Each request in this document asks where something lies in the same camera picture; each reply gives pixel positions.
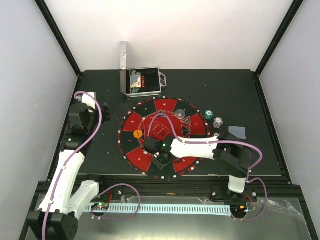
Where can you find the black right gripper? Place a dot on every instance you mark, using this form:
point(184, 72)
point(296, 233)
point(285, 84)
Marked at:
point(159, 165)

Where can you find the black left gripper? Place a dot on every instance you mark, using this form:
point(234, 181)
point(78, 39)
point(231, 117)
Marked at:
point(106, 116)

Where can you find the orange round button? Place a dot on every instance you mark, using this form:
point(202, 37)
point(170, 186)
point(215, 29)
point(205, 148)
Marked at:
point(138, 134)

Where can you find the black triangular token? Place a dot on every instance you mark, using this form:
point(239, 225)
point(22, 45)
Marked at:
point(187, 121)

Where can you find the clear round dealer puck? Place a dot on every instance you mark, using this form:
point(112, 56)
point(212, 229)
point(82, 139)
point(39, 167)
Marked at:
point(180, 114)

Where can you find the brown white chip stack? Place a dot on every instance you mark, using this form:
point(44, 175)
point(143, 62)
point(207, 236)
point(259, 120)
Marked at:
point(216, 134)

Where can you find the purple white chip stack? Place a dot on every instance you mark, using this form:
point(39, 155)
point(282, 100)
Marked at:
point(218, 122)

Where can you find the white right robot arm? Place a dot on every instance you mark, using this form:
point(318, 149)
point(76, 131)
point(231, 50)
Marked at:
point(233, 154)

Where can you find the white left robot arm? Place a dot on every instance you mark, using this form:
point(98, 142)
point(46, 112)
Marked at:
point(58, 215)

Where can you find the round red black poker mat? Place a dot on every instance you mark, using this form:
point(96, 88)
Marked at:
point(156, 118)

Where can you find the card pack in case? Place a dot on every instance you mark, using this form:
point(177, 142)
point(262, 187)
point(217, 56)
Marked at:
point(135, 81)

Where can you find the open aluminium poker case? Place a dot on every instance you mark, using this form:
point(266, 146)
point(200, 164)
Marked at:
point(153, 80)

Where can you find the green poker chip stack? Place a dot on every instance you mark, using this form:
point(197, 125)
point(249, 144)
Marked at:
point(208, 114)

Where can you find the grey card deck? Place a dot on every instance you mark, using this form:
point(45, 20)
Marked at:
point(238, 131)

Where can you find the small green circuit board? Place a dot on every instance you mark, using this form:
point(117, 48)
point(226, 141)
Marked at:
point(101, 206)

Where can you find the light blue cable duct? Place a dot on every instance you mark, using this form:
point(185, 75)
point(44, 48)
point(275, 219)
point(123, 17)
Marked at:
point(173, 209)

